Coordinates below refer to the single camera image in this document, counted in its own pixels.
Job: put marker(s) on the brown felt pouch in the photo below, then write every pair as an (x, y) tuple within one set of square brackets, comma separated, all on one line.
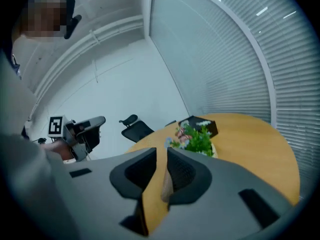
[(167, 186)]

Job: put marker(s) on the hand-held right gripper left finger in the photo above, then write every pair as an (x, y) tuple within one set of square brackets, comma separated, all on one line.
[(100, 196)]

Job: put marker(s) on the artificial flowers in white pot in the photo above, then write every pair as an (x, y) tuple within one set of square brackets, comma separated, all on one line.
[(197, 139)]

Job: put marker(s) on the black rectangular box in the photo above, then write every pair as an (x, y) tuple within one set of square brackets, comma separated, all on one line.
[(213, 130)]

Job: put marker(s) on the white ceiling pipes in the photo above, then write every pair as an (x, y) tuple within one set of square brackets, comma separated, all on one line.
[(112, 27)]

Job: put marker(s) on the black mesh office chair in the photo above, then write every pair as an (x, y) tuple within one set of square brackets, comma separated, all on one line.
[(137, 132)]

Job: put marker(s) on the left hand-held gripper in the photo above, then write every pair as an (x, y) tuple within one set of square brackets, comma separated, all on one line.
[(55, 126)]

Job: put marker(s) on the person's left forearm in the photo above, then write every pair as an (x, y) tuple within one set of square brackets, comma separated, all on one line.
[(58, 150)]

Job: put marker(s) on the black head-mounted camera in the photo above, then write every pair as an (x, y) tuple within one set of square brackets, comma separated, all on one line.
[(71, 24)]

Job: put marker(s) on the person's navy printed shirt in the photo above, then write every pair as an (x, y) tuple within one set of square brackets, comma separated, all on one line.
[(7, 56)]

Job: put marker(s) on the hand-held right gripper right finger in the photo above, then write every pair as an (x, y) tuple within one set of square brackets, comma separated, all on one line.
[(225, 196)]

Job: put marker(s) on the person's head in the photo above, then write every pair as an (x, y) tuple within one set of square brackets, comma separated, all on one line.
[(42, 16)]

